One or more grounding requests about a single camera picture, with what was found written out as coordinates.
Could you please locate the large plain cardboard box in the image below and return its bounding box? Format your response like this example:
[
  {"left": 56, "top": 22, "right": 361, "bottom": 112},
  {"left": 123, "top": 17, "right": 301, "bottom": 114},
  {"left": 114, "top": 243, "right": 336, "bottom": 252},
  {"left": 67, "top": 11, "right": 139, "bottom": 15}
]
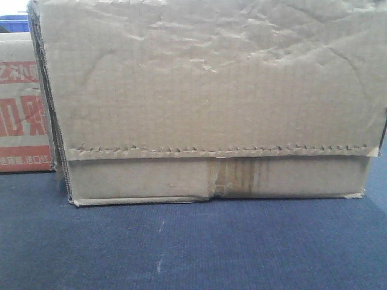
[{"left": 28, "top": 1, "right": 386, "bottom": 206}]

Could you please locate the red printed cardboard box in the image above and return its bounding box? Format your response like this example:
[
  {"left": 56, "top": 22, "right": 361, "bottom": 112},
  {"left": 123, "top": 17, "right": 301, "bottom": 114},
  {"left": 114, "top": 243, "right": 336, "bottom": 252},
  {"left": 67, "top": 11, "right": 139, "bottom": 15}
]
[{"left": 1, "top": 32, "right": 56, "bottom": 173}]

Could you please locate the blue plastic bin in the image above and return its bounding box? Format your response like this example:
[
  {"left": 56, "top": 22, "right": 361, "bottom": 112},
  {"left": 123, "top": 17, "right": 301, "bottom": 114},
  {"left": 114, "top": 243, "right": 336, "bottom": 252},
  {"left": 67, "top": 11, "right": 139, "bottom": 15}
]
[{"left": 1, "top": 14, "right": 30, "bottom": 33}]

